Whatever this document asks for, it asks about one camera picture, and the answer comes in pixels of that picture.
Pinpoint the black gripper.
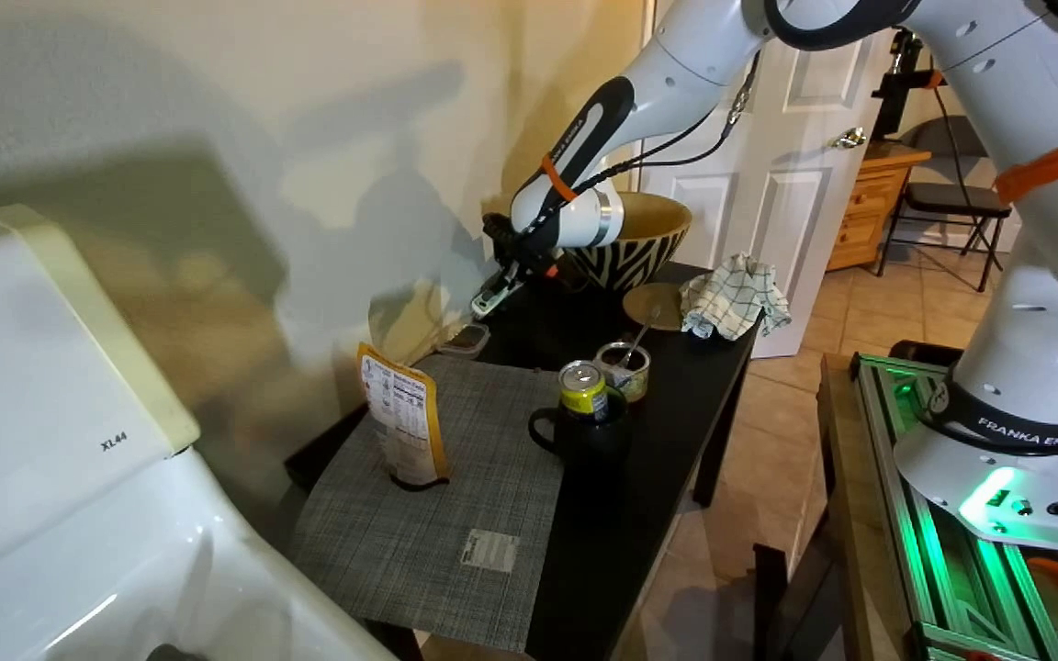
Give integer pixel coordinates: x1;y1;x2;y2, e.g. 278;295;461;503
476;209;567;304

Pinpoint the small white brush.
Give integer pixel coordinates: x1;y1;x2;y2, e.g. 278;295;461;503
467;262;529;324

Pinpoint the clear plastic container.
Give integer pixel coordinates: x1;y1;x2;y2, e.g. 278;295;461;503
441;318;496;360

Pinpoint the green yellow can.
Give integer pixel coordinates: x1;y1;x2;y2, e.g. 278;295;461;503
555;358;615;419

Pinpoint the tin cup with brown contents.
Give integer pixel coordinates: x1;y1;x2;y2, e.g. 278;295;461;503
593;339;653;409

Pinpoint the round wooden board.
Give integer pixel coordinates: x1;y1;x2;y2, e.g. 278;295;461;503
621;280;693;334

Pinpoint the orange snack pouch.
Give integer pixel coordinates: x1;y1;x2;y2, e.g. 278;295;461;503
354;340;452;492

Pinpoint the black mug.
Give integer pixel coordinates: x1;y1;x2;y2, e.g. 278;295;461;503
525;392;632;473

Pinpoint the white checkered cloth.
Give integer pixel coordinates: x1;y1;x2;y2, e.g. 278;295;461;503
675;249;794;347

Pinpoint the black table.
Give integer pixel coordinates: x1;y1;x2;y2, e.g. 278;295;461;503
284;258;761;661

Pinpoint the grey woven placemat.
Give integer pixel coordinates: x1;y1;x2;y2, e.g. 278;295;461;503
288;348;574;659

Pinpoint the white panel door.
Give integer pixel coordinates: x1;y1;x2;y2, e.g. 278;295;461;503
634;0;901;365

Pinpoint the wooden drawer chest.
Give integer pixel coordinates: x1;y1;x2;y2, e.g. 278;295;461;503
822;140;934;276

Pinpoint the wooden plank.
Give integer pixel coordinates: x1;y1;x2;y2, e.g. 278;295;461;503
814;353;919;661

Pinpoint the black tripod stand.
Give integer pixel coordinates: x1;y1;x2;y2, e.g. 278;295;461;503
868;27;944;147

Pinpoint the black folding chair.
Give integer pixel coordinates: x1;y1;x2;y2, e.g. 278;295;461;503
876;110;1030;295

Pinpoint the black boom with orange tape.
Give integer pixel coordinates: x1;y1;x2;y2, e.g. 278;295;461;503
872;66;968;103

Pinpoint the white gas stove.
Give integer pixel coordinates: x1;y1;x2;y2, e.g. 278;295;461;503
0;203;396;661

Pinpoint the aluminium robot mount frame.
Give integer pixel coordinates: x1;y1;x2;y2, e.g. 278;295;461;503
852;353;1058;661

